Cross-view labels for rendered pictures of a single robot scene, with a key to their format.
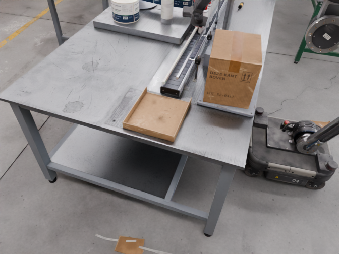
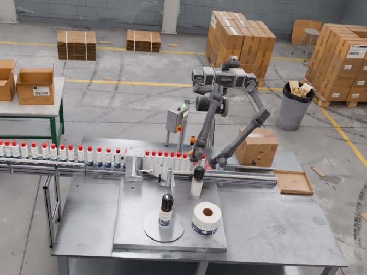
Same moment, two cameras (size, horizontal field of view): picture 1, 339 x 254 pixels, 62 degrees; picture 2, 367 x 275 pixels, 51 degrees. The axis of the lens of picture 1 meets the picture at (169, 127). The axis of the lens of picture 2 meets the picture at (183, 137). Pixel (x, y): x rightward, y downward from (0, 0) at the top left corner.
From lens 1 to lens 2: 3.89 m
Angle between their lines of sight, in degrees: 79
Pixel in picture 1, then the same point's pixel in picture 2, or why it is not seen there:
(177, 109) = (282, 176)
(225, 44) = (261, 139)
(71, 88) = (307, 229)
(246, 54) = (265, 132)
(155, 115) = (294, 184)
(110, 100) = (300, 206)
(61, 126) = not seen: outside the picture
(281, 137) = not seen: hidden behind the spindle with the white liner
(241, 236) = not seen: hidden behind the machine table
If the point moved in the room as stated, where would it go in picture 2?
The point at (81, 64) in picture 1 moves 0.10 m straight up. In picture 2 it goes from (281, 235) to (285, 227)
